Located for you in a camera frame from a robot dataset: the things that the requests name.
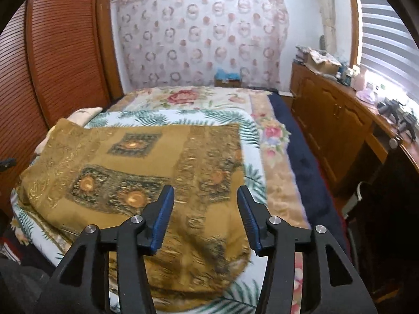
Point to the blue cloth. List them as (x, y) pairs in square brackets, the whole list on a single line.
[(227, 73)]

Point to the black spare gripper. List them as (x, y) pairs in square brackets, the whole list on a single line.
[(407, 124), (389, 107)]

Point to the black chair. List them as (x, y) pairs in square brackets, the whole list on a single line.
[(386, 219)]

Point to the pink bowl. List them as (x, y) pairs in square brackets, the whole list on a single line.
[(366, 95)]

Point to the small cardboard box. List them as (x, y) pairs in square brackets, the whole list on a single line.
[(227, 83)]

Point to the palm leaf printed sheet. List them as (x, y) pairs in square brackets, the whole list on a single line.
[(216, 117)]

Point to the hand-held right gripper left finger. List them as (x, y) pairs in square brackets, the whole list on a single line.
[(160, 225)]

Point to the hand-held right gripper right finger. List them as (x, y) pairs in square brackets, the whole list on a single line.
[(252, 225)]

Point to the striped window blind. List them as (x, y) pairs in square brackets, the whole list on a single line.
[(389, 32)]

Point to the open cardboard box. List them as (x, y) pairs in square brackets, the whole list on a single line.
[(322, 63)]

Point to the dark cloth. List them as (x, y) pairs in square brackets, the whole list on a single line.
[(23, 284)]

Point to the wooden louvred wardrobe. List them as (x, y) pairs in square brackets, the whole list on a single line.
[(59, 55)]

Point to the wooden cabinet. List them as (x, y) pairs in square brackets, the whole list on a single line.
[(330, 114)]

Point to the floral blanket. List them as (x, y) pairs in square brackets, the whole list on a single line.
[(183, 96)]

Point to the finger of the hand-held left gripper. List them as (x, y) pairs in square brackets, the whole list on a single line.
[(8, 164)]

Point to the navy bed sheet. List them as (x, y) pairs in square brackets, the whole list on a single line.
[(307, 170)]

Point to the golden brown patterned shirt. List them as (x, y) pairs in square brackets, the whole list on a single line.
[(108, 157)]

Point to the beige window curtain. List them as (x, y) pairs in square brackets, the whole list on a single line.
[(328, 16)]

